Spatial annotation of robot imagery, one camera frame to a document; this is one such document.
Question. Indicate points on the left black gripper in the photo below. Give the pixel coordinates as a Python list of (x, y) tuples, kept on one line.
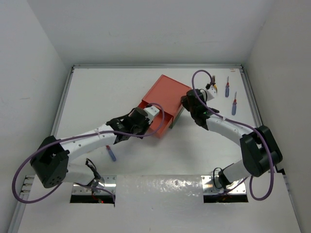
[(146, 124)]

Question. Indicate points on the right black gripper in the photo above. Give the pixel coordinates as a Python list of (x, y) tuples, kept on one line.
[(184, 103)]

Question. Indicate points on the orange drawer box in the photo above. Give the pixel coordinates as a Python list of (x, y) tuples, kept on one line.
[(167, 92)]

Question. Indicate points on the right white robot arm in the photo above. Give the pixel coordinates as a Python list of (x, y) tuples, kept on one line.
[(255, 160)]

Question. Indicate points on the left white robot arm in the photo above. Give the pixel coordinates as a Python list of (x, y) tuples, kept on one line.
[(53, 163)]

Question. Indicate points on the yellow pliers right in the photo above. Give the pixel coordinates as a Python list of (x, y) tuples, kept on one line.
[(213, 83)]

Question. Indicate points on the blue screwdriver far right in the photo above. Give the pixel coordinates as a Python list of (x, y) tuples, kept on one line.
[(227, 90)]

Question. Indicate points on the blue screwdriver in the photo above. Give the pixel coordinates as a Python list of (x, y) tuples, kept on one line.
[(111, 153), (227, 90), (234, 105)]

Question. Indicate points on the blue screwdriver right front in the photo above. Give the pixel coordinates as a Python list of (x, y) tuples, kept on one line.
[(234, 105)]

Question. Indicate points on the blue screwdriver near left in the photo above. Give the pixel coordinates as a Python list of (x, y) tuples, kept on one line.
[(111, 153)]

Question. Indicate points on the white front cover board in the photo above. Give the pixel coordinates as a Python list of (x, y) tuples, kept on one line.
[(162, 204)]

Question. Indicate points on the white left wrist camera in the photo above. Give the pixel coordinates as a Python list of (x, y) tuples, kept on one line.
[(151, 112)]

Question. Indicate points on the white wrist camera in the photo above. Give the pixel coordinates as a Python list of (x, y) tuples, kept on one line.
[(151, 112), (211, 91)]

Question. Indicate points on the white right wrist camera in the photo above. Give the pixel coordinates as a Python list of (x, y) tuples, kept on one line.
[(211, 91)]

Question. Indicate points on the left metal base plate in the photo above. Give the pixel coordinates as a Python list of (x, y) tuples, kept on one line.
[(103, 186)]

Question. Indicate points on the aluminium table frame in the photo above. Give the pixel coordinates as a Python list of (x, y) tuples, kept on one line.
[(94, 95)]

